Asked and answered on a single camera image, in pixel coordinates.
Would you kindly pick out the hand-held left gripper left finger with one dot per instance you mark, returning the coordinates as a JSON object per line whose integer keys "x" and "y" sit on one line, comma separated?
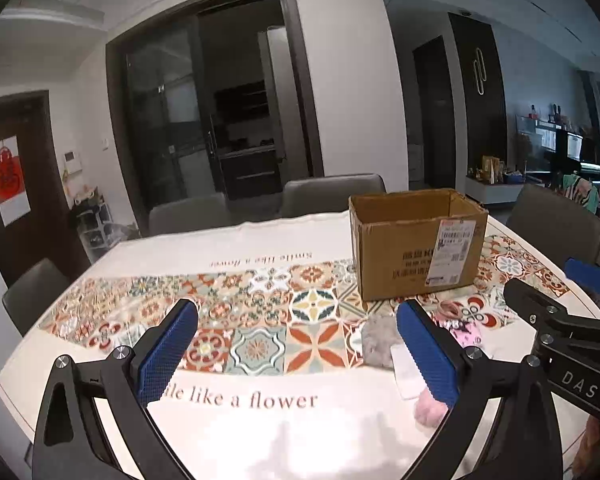
{"x": 166, "y": 357}

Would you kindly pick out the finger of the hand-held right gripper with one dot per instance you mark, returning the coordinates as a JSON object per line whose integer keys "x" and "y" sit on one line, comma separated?
{"x": 590, "y": 275}
{"x": 535, "y": 302}

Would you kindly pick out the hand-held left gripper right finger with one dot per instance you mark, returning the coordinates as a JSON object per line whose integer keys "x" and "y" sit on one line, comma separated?
{"x": 427, "y": 357}

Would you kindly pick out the pink cartoon tissue pack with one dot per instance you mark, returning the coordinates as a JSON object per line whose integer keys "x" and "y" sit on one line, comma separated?
{"x": 462, "y": 327}

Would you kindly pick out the grey printed cloth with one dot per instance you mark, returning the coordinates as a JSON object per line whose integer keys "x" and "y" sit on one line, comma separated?
{"x": 377, "y": 342}

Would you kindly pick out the cardboard box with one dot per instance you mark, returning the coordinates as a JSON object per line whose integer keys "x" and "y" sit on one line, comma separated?
{"x": 405, "y": 245}

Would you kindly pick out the white flat packet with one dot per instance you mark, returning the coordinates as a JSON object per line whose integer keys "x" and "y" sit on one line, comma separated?
{"x": 407, "y": 372}

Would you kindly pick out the grey dining chair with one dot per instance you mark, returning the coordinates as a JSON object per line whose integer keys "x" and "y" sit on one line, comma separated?
{"x": 32, "y": 295}
{"x": 330, "y": 192}
{"x": 555, "y": 222}
{"x": 190, "y": 212}

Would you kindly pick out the colourful clothing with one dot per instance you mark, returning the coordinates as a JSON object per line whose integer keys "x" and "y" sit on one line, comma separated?
{"x": 580, "y": 192}

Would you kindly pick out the patterned tablecloth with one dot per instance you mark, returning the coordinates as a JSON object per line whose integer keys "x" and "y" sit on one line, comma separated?
{"x": 260, "y": 410}

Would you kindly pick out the low white cabinet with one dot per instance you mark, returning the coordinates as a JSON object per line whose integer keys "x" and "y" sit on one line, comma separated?
{"x": 495, "y": 191}

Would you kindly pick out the cluttered display shelf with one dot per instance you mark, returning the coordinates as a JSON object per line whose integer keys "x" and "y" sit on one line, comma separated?
{"x": 560, "y": 147}

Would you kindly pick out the yellow bag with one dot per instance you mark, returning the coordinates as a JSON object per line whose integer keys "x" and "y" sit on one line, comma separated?
{"x": 492, "y": 170}

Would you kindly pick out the small shelf cart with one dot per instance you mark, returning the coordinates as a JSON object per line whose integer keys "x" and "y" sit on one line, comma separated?
{"x": 97, "y": 225}

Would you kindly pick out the dark brown door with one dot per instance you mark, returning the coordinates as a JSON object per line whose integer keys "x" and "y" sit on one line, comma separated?
{"x": 45, "y": 210}

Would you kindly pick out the dark interior door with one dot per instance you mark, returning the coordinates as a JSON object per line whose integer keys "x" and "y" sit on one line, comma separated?
{"x": 432, "y": 120}

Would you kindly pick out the glass sliding door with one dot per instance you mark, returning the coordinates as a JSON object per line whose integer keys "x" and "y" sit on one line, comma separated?
{"x": 180, "y": 110}

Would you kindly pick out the white wall intercom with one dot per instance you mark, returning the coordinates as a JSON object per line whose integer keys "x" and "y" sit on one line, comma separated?
{"x": 73, "y": 161}

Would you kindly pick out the red and white wall poster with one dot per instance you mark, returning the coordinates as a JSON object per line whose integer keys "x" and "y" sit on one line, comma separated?
{"x": 9, "y": 180}

